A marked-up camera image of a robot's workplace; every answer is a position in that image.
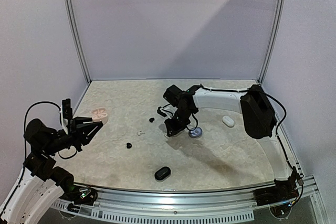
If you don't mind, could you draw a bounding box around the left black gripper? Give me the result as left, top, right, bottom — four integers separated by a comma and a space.
42, 116, 102, 155

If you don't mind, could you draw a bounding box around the pink charging case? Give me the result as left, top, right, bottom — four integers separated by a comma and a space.
91, 108, 109, 124

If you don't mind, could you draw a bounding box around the purple charging case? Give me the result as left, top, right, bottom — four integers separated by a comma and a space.
188, 127, 203, 138

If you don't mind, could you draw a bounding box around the white charging case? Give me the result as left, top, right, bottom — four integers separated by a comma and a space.
222, 115, 235, 127

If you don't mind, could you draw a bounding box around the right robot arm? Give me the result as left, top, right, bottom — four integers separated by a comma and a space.
163, 84, 295, 201

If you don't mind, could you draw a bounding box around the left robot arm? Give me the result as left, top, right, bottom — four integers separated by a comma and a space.
1, 117, 103, 223

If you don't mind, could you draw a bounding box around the black charging case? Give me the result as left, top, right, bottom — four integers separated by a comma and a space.
154, 166, 171, 182

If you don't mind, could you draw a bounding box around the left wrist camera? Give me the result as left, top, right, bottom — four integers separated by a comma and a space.
60, 98, 73, 134

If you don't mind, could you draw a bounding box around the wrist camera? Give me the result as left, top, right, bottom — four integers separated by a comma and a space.
156, 105, 174, 118
60, 98, 73, 134

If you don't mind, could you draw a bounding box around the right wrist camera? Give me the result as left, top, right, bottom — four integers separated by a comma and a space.
156, 105, 174, 118

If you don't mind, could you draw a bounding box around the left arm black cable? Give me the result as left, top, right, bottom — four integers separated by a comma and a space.
23, 101, 78, 159

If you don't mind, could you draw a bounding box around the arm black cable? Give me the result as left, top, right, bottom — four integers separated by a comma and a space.
186, 84, 305, 183
23, 101, 78, 159

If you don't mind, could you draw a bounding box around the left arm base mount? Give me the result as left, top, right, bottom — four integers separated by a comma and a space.
57, 180, 98, 206

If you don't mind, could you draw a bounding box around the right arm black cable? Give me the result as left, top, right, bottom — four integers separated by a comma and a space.
186, 84, 305, 183

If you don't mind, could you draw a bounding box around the aluminium front rail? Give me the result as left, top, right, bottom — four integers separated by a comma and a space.
30, 174, 320, 222

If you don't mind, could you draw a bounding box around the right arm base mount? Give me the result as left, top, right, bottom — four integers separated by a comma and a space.
253, 178, 304, 207

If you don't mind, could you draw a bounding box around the right aluminium frame post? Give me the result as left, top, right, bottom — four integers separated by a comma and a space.
257, 0, 285, 84

